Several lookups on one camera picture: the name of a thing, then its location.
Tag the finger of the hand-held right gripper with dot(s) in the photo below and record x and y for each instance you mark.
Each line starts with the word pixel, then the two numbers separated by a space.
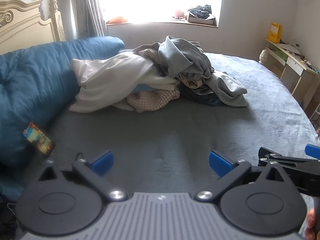
pixel 295 165
pixel 313 151

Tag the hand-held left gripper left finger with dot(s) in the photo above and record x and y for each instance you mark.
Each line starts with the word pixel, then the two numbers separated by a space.
pixel 102 163

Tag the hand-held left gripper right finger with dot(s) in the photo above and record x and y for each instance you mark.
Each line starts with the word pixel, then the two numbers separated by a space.
pixel 220 163

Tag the grey sweatshirt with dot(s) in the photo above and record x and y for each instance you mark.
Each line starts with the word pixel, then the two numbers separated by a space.
pixel 185 57

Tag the dark crumpled clothes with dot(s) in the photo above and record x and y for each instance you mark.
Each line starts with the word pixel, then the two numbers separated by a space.
pixel 200 11

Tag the person's right hand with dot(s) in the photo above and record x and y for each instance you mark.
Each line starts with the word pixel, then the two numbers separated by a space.
pixel 310 223

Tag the grey plush bed blanket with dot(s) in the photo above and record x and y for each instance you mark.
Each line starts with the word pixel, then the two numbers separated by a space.
pixel 175 130

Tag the smartphone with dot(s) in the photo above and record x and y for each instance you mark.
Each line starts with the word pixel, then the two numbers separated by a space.
pixel 37 137

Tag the dark jeans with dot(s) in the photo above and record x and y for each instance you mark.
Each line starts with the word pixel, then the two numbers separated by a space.
pixel 195 97

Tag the pink checked garment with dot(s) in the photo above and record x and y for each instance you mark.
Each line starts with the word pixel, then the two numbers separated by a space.
pixel 152 100

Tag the cream desk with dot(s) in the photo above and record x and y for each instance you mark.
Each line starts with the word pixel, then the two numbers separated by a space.
pixel 295 70

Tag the white garment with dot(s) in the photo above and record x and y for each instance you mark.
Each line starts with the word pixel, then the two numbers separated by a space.
pixel 110 80

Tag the light blue garment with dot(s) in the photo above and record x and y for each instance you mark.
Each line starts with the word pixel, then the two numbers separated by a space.
pixel 142 88

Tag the beige garment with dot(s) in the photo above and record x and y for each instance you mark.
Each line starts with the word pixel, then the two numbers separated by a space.
pixel 190 82

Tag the blue duvet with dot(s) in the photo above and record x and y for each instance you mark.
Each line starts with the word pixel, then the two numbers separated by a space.
pixel 32 85

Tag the cream round ornament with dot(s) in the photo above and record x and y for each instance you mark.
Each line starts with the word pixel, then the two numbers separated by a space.
pixel 263 56

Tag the yellow box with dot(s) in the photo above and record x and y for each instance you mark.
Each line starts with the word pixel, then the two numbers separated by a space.
pixel 275 32

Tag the orange cloth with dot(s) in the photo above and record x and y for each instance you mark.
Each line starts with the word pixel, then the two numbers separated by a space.
pixel 117 20

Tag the grey curtain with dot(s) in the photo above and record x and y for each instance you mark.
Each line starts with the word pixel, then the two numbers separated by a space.
pixel 90 10

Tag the pink pot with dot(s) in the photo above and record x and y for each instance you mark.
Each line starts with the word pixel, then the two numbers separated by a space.
pixel 178 15

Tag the cream carved headboard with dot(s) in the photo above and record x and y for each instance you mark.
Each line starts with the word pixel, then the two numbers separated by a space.
pixel 25 27

